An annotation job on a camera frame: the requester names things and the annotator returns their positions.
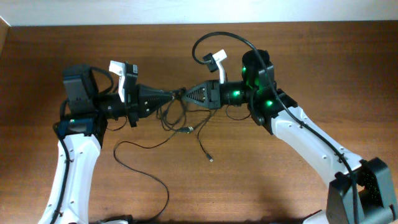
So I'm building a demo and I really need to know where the black cable bundle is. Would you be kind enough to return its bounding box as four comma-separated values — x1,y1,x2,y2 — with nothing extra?
113,88,218,223

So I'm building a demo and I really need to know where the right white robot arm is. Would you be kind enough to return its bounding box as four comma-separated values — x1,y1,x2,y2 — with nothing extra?
183,50,397,224

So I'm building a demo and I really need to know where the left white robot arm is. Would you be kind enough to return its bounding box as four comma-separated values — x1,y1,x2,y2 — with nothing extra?
40,61,175,223

